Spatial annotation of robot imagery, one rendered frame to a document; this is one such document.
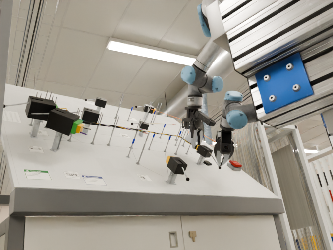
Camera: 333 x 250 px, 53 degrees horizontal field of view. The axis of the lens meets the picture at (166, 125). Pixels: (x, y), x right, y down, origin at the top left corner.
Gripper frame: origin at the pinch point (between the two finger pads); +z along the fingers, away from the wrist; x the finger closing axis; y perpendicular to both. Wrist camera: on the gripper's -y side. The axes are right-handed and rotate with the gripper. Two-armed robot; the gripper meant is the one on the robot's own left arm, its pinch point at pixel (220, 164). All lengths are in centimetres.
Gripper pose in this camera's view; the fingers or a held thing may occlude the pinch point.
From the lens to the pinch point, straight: 158.6
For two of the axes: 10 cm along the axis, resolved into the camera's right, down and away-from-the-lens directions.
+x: -9.9, -1.1, 0.1
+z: -0.9, 8.7, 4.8
